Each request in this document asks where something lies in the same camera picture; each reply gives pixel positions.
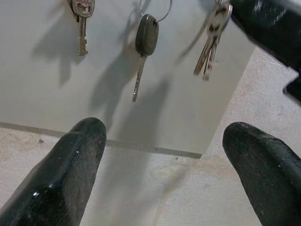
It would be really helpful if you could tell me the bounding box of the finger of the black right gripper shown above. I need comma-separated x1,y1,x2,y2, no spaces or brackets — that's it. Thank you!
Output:
229,0,301,71

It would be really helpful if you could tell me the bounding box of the silver house key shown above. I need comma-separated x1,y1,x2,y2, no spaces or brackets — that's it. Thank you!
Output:
66,0,96,57

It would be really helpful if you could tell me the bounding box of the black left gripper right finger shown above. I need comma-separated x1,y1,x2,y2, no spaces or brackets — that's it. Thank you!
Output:
222,121,301,226

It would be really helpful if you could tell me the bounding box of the silver key bunch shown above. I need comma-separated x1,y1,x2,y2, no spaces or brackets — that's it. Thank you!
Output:
193,0,233,81

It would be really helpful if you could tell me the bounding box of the thin silver key ring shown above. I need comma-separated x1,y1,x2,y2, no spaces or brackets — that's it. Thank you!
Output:
138,0,173,23

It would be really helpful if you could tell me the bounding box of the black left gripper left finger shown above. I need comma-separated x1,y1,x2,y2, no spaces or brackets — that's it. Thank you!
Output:
0,117,108,226

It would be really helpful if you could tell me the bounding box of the black head car key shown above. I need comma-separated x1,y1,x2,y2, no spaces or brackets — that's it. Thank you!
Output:
132,14,160,103

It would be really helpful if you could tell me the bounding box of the white key holder panel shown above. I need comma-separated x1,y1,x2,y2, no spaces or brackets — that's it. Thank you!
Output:
0,0,257,159

